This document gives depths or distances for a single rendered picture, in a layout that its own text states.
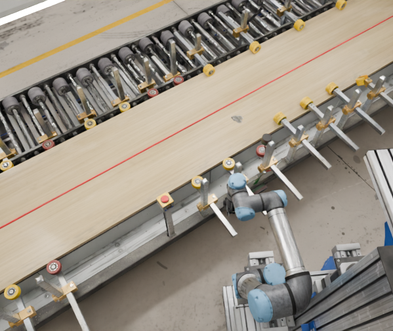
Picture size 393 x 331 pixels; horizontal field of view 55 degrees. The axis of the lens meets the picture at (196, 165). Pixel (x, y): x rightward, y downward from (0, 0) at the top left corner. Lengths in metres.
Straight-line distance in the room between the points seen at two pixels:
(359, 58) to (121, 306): 2.71
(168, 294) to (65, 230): 1.08
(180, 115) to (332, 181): 1.63
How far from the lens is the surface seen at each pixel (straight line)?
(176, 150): 2.57
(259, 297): 1.45
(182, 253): 3.20
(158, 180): 2.45
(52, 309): 2.54
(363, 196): 3.69
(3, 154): 2.94
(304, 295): 1.48
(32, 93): 3.21
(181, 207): 2.67
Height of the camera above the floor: 3.05
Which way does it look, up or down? 59 degrees down
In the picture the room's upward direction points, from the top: 1 degrees counter-clockwise
